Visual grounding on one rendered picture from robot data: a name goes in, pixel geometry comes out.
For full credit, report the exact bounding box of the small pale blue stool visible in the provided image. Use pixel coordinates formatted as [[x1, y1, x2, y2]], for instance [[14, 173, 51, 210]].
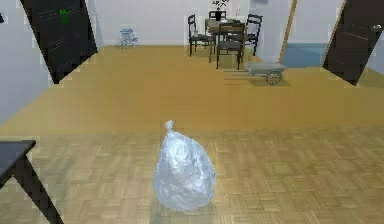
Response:
[[119, 28, 138, 50]]

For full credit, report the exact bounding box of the clear tied plastic bag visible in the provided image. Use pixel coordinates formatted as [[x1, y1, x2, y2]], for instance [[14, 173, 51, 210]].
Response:
[[152, 119, 217, 212]]

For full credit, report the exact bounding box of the grey wheeled cart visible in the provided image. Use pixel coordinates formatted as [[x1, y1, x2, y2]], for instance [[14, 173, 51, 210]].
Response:
[[223, 61, 287, 86]]

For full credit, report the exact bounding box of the black vase with plant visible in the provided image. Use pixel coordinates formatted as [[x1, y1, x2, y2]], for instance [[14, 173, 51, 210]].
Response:
[[211, 0, 231, 22]]

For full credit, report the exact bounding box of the brown dining table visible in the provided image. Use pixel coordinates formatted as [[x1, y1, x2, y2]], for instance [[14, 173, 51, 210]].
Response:
[[204, 18, 248, 64]]

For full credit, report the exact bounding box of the black room door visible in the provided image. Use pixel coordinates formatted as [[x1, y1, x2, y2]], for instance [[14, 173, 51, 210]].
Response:
[[321, 0, 384, 87], [19, 0, 99, 85]]

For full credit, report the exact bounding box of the black dining chair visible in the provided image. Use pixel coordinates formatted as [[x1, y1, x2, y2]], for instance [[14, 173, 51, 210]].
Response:
[[187, 13, 216, 58], [216, 21, 247, 71], [208, 10, 227, 21], [245, 13, 264, 57]]

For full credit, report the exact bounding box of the black table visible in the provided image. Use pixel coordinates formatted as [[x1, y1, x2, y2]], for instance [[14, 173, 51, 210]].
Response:
[[0, 140, 65, 224]]

